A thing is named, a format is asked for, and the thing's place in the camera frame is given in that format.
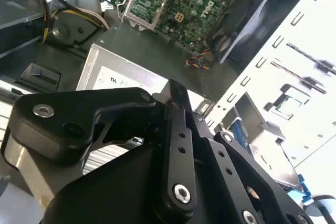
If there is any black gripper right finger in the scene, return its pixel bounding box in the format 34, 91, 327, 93
181, 82, 316, 224

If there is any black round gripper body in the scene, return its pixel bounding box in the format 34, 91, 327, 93
41, 141, 238, 224

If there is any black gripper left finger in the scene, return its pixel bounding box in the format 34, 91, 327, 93
9, 79, 197, 211

